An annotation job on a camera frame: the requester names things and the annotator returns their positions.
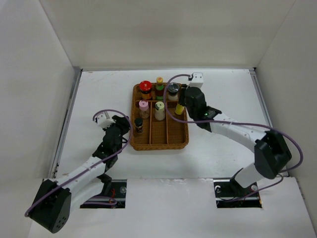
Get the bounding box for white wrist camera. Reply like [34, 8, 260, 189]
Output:
[188, 72, 204, 89]
[95, 112, 115, 129]

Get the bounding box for pink lid spice jar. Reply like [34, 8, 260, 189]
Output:
[139, 100, 150, 119]

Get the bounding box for black lid spice jar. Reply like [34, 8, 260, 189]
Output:
[134, 118, 143, 134]

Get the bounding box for brown wicker divided basket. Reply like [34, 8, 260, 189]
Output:
[130, 84, 189, 151]

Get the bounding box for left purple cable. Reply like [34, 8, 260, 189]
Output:
[24, 109, 133, 218]

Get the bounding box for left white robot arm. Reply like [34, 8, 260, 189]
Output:
[25, 110, 133, 234]

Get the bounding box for purple cable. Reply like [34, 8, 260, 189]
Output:
[163, 73, 304, 202]
[24, 109, 133, 218]

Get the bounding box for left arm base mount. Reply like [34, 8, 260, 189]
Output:
[80, 175, 127, 209]

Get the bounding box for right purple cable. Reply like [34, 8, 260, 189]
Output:
[163, 73, 304, 202]

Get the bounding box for yellow lid spice jar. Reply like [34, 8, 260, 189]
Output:
[155, 101, 165, 121]

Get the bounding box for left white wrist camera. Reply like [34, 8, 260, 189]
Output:
[95, 112, 115, 129]

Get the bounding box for red lid sauce jar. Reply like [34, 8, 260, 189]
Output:
[139, 80, 153, 100]

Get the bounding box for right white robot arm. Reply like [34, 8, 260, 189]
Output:
[182, 87, 292, 196]

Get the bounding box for small yellow label bottle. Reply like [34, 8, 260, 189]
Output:
[175, 103, 185, 115]

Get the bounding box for green label yellow cap bottle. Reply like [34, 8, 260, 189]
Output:
[155, 77, 164, 101]

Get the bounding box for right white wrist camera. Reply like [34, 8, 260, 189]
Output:
[188, 72, 204, 89]

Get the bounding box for grey lid white shaker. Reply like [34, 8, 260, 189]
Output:
[167, 83, 180, 101]

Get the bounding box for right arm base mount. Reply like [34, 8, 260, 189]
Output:
[213, 178, 262, 208]

